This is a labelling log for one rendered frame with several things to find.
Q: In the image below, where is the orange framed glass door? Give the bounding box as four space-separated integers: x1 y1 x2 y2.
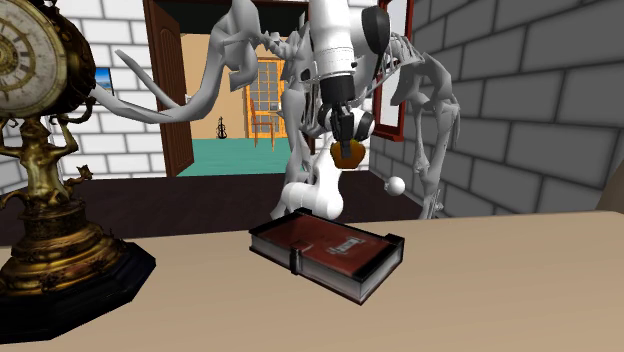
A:
244 56 287 141

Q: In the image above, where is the red book with black corners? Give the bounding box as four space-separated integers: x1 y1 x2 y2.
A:
248 207 406 306

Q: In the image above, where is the orange rounded object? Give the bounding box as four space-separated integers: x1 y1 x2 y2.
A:
329 140 367 170

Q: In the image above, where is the orange wooden chair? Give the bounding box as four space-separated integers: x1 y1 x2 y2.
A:
249 97 277 151

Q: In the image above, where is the white ball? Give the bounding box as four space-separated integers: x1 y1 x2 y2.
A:
384 176 407 198

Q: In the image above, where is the red framed window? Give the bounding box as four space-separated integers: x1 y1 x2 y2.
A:
374 0 416 143

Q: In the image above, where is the brown wooden door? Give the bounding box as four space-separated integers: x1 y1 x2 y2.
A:
142 0 196 178

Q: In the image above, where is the grey mammoth skeleton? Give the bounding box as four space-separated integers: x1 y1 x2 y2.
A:
91 0 462 222

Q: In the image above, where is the blue wall picture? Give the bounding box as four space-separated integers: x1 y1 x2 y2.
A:
94 67 116 97

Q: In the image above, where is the ornate brass mantel clock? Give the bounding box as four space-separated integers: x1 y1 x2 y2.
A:
0 0 158 345

